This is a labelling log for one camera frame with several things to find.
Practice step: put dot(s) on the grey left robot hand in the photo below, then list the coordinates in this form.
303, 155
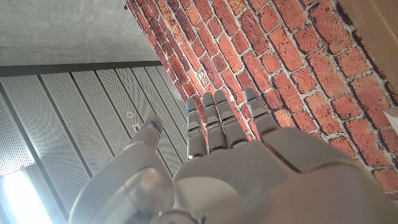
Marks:
248, 177

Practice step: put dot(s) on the white power strip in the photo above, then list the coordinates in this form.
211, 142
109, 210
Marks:
393, 119

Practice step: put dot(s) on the bright ceiling light strip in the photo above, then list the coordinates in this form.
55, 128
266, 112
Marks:
21, 199

